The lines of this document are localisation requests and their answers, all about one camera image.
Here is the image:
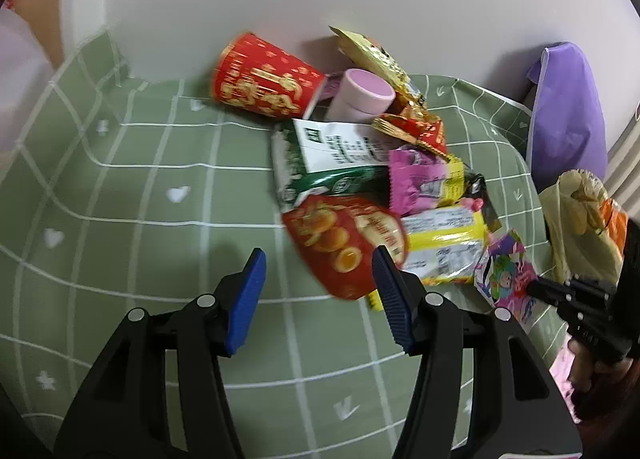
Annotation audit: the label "black snack packet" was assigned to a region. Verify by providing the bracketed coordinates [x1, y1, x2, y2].
[460, 166, 502, 235]

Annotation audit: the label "gold foil packet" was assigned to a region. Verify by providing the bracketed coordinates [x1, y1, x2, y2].
[328, 25, 428, 114]

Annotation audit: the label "green grid bedsheet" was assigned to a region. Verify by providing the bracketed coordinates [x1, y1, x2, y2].
[0, 31, 571, 459]

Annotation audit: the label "red paper cup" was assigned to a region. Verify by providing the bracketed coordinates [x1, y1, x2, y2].
[210, 31, 328, 120]

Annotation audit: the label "beige woven basket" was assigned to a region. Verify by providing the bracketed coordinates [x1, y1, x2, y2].
[537, 169, 628, 290]

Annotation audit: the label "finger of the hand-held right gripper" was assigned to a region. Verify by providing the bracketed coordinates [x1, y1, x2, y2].
[526, 276, 618, 322]

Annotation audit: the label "person's right forearm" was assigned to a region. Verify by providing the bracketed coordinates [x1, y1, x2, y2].
[572, 381, 640, 427]

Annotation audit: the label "pale pink cloth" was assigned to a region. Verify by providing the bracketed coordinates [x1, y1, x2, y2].
[0, 1, 56, 154]

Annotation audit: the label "pink cylindrical jar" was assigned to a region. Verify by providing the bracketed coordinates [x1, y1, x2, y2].
[325, 68, 396, 124]

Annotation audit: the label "purple cloth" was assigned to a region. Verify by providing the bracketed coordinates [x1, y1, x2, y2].
[525, 41, 608, 194]

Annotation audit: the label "white pleated curtain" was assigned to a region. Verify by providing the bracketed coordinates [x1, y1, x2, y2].
[606, 114, 640, 220]

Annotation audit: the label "red and gold candy packet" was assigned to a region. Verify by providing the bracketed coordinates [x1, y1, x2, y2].
[371, 109, 449, 158]

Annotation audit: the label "red snack bag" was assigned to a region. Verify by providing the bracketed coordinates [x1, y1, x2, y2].
[281, 194, 411, 301]

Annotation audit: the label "green and white milk carton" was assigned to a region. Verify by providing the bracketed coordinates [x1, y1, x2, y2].
[270, 118, 393, 212]

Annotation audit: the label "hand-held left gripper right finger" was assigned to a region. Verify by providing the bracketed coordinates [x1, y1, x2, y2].
[371, 245, 586, 459]

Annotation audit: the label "orange packet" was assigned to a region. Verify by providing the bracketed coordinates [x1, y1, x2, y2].
[599, 198, 629, 262]

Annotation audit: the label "colourful cartoon packet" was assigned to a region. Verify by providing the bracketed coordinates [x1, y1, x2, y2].
[472, 229, 541, 325]

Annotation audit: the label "magenta and yellow snack packet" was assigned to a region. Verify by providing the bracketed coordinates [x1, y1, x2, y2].
[389, 148, 468, 217]

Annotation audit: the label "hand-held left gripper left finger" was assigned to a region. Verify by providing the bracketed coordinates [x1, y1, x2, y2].
[52, 247, 268, 459]

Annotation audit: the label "person's right hand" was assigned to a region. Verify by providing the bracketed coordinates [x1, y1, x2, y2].
[567, 339, 640, 392]

